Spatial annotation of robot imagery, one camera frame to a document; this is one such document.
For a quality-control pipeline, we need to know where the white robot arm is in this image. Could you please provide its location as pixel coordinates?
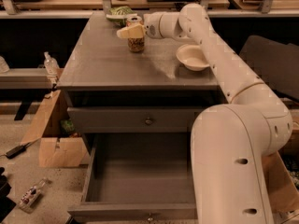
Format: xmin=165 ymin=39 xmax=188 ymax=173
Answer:
xmin=117 ymin=4 xmax=292 ymax=224

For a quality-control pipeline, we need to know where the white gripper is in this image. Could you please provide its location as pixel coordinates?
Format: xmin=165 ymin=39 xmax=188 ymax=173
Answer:
xmin=117 ymin=12 xmax=163 ymax=39

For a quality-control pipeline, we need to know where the clear sanitizer bottle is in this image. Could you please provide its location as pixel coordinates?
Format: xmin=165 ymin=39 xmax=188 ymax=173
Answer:
xmin=44 ymin=51 xmax=59 ymax=76

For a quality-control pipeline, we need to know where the left cardboard box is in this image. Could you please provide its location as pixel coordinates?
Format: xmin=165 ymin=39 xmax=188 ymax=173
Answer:
xmin=21 ymin=90 xmax=90 ymax=168

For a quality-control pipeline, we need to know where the open grey middle drawer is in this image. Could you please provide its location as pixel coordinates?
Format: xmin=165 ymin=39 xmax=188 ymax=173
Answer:
xmin=68 ymin=133 xmax=197 ymax=223

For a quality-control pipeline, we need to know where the black power adapter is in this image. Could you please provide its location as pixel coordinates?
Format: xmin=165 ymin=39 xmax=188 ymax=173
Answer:
xmin=5 ymin=143 xmax=30 ymax=159

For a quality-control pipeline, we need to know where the plastic bottle on floor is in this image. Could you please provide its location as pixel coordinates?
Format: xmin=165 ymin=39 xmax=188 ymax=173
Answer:
xmin=18 ymin=177 xmax=50 ymax=213

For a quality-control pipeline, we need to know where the white paper bowl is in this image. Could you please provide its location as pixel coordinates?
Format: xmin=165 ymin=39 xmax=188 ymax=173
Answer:
xmin=176 ymin=44 xmax=209 ymax=71

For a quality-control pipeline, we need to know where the grey drawer cabinet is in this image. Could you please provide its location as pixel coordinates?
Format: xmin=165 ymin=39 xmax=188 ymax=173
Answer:
xmin=56 ymin=10 xmax=232 ymax=224

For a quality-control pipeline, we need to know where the closed grey upper drawer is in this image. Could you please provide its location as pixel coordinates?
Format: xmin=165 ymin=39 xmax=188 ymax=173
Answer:
xmin=67 ymin=107 xmax=202 ymax=133

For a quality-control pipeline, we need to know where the orange patterned soda can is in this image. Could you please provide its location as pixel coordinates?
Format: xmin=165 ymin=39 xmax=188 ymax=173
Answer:
xmin=126 ymin=16 xmax=144 ymax=52

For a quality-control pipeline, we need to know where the right cardboard box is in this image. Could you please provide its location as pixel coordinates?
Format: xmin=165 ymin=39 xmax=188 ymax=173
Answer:
xmin=263 ymin=111 xmax=299 ymax=224

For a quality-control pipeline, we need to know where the cardboard box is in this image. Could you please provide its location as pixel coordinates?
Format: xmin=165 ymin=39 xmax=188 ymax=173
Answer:
xmin=263 ymin=111 xmax=299 ymax=224
xmin=21 ymin=90 xmax=90 ymax=168

